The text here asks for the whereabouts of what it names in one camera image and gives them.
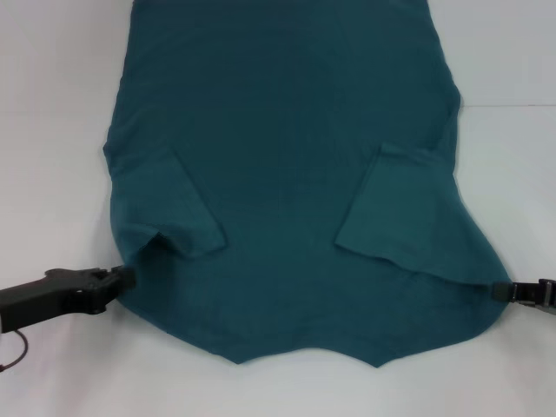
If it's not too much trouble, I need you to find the teal blue t-shirt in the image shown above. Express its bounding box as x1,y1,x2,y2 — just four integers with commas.
103,0,513,369

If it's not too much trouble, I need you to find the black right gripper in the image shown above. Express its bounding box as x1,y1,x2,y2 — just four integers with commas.
494,279,556,321

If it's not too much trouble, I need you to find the left arm cable with plug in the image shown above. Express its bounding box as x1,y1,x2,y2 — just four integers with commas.
0,328,29,374

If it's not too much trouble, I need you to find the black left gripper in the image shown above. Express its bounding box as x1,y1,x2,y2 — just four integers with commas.
0,265,137,334

